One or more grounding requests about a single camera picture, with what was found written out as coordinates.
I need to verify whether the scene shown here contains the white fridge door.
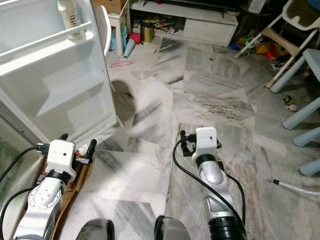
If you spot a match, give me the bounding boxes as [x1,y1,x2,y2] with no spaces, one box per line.
[0,0,119,147]

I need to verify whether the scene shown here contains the red brick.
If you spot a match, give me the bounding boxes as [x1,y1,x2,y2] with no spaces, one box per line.
[40,159,54,182]

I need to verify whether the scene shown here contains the brown wooden board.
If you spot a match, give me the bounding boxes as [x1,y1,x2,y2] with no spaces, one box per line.
[51,159,94,240]

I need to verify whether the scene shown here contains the grey robot left leg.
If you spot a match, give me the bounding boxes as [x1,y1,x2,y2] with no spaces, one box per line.
[75,217,115,240]

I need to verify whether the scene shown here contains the grey robot leg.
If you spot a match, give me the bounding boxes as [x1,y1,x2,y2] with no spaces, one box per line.
[75,217,115,240]
[153,215,194,240]

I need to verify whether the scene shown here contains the grey robot right leg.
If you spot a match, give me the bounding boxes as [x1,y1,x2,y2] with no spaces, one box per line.
[153,215,194,240]

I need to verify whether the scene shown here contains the pale blue cylinder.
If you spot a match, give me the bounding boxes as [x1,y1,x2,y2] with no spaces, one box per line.
[123,38,137,59]

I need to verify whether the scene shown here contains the small black yellow toy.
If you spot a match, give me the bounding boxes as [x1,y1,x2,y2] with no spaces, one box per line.
[283,94,299,112]

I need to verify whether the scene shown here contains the gold metal can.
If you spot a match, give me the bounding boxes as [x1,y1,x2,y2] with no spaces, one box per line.
[142,22,156,44]

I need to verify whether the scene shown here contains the red ball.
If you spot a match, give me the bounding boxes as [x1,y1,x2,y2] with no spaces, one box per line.
[128,32,142,45]

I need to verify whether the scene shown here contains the white low cabinet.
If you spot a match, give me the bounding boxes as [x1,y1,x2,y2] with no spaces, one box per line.
[130,0,240,47]

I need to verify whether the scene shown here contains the white rod with black tip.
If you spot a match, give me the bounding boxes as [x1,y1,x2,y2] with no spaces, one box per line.
[273,178,320,197]

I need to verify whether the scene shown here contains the pale blue table leg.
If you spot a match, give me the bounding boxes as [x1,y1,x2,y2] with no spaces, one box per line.
[292,127,320,148]
[298,159,320,177]
[282,97,320,130]
[270,55,309,94]

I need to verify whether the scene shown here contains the clear plastic bottle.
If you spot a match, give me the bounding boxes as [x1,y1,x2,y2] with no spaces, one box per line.
[57,0,87,41]

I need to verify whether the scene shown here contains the white plastic chair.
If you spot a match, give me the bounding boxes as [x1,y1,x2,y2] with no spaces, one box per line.
[95,5,127,56]

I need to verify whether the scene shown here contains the yellow plush toy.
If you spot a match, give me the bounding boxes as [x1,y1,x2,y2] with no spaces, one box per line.
[255,42,289,61]

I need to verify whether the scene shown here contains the white wooden-legged high chair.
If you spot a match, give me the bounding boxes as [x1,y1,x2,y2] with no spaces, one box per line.
[235,0,320,89]

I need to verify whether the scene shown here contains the brown cardboard box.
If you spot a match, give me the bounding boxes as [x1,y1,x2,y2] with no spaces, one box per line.
[92,0,129,16]

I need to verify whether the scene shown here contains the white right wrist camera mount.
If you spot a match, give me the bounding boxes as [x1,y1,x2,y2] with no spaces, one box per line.
[194,126,219,159]

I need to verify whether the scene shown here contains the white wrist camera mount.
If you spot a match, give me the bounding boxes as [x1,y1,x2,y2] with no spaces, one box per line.
[47,139,79,174]
[194,126,219,159]

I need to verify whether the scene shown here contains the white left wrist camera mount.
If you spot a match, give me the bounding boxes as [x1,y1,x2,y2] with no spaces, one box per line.
[47,139,79,174]

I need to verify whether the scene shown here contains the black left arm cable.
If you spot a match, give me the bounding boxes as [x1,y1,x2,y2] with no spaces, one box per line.
[0,145,51,239]

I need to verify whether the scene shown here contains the pink wire hanger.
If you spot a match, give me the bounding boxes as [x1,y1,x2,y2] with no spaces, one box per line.
[108,55,135,69]

